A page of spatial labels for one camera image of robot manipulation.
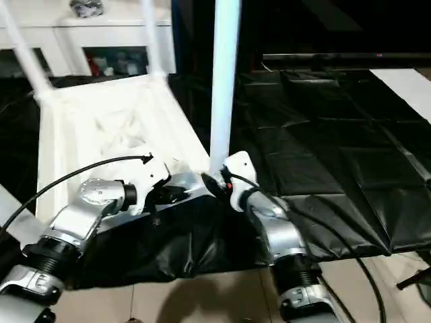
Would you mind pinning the white plastic table top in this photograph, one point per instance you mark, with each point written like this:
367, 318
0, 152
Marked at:
101, 101

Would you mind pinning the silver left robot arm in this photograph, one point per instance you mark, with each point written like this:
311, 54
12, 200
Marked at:
91, 195

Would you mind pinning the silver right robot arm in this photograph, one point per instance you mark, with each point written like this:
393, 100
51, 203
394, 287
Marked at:
279, 232

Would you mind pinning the black work mat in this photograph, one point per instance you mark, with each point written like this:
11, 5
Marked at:
320, 168

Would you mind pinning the dark robot body part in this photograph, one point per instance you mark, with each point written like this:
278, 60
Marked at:
132, 319

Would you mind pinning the white jar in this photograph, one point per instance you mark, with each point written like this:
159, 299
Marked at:
108, 71

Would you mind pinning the red bottle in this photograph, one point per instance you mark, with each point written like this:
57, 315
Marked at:
94, 65

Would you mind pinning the long black metal bar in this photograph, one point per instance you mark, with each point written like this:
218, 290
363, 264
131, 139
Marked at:
347, 56

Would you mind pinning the white cabinet with glass doors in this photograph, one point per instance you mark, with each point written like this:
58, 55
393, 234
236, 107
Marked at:
101, 33

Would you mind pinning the white flat sheet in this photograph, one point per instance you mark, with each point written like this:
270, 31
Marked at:
404, 87

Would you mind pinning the black floor stand leg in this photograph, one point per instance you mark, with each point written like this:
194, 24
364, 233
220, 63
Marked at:
414, 279

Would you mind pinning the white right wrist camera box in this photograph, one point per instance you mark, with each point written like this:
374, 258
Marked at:
240, 165

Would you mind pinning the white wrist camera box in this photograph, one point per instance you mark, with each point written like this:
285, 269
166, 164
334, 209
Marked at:
240, 165
148, 178

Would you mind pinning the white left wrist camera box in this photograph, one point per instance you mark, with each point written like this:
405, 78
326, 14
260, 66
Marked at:
148, 178

